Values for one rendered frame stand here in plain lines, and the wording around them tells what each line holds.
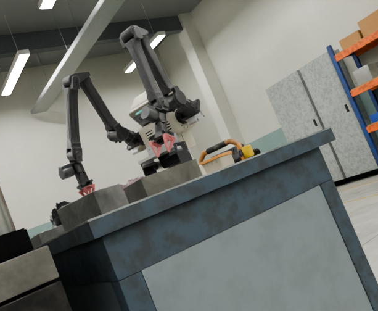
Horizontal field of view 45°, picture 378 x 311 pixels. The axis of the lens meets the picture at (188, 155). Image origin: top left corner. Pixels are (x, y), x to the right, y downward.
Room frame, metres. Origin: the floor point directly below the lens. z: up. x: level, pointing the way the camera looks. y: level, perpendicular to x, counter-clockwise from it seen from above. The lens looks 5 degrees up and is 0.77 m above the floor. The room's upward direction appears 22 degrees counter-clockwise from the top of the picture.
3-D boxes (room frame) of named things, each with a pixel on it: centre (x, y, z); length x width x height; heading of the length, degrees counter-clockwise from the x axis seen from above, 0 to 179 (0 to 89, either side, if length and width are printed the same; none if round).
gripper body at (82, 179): (2.33, 0.55, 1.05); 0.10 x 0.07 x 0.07; 32
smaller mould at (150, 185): (1.42, 0.11, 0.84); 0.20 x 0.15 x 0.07; 121
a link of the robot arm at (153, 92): (2.13, 0.04, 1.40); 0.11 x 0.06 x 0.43; 55
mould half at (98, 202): (1.84, 0.29, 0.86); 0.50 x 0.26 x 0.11; 139
